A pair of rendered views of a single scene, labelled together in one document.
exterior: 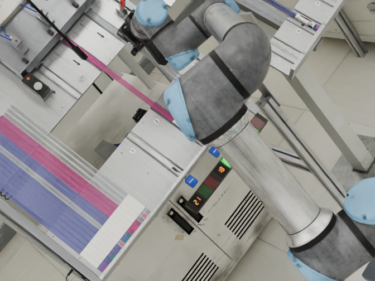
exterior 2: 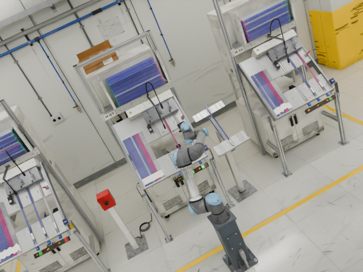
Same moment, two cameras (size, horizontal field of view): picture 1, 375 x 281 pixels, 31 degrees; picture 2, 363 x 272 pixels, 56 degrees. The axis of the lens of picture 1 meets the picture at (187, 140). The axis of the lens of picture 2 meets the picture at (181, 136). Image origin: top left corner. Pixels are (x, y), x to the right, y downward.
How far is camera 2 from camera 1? 1.38 m
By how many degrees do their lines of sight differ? 8
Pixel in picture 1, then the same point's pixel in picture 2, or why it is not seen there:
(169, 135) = not seen: hidden behind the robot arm
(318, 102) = (231, 165)
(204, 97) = (181, 157)
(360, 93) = (254, 167)
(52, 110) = (151, 137)
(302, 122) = not seen: hidden behind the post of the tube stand
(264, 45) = (201, 151)
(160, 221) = (170, 179)
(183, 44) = (189, 137)
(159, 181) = (171, 169)
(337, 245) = (199, 205)
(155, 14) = (185, 127)
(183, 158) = not seen: hidden behind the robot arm
